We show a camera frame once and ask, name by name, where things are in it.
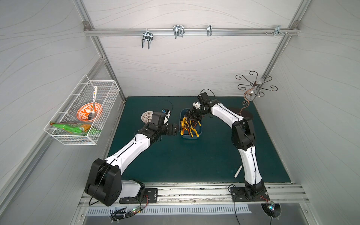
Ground double prong metal hook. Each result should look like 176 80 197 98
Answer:
142 31 154 50

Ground brown metal jewelry stand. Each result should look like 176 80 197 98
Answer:
235 70 278 115

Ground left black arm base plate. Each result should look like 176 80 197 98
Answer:
119 188 158 204

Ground round black floor port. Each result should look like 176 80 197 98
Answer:
261 203 281 218

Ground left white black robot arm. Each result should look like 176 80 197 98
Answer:
84 109 178 206

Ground white wire wall basket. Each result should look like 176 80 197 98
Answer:
44 75 120 145

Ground white vented cable duct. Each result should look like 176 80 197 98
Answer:
86 204 251 217

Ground yellow black pliers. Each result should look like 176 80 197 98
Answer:
189 121 199 137
181 117 187 136

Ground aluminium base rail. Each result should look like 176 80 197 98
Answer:
78 182 310 207

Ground white round strainer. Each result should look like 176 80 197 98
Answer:
141 111 154 124

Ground white handled spoon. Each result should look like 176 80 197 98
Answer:
88 86 98 121

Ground green snack packet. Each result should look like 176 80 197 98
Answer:
50 122 102 136

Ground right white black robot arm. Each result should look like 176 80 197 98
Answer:
185 92 265 200

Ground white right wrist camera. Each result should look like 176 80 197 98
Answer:
192 102 202 110

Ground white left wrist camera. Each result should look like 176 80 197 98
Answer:
162 109 171 126

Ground white handled small tool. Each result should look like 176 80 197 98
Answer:
234 165 243 178

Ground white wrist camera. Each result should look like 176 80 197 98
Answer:
162 109 171 126
192 102 202 110

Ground aluminium cross rail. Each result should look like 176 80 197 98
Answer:
84 27 300 37

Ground loop metal hook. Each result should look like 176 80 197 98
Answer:
173 25 185 39

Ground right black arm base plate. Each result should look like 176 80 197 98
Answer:
228 185 270 203

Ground right metal bracket hook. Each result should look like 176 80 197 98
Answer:
264 25 290 37

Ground blue plastic storage box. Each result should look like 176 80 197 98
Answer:
179 108 203 139

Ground small metal hook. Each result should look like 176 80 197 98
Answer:
207 25 212 37

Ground orange white patterned bowl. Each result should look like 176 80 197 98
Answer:
76 102 103 122

